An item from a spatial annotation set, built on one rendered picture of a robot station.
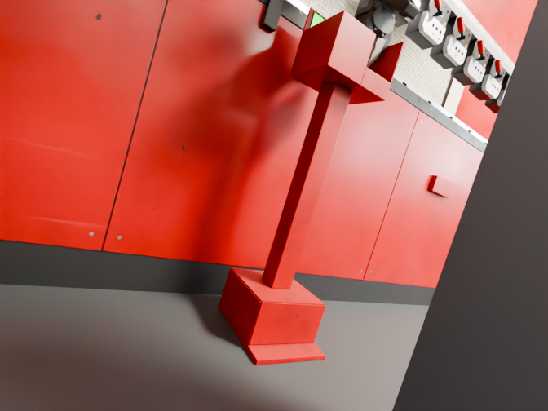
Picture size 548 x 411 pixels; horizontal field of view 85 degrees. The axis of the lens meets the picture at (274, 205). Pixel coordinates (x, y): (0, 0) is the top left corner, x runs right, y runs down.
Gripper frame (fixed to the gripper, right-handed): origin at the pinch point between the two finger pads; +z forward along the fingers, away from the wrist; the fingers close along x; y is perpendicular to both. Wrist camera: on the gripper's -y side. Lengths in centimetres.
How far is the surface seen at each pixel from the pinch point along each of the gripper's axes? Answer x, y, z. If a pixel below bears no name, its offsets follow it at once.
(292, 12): 15.6, 19.3, -9.5
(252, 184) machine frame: 12.2, 15.0, 39.9
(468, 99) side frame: -192, 96, -68
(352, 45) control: 10.2, -6.1, 0.9
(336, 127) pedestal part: 3.6, -2.6, 17.9
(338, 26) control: 15.1, -5.8, -0.7
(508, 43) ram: -116, 38, -68
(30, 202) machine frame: 62, 13, 57
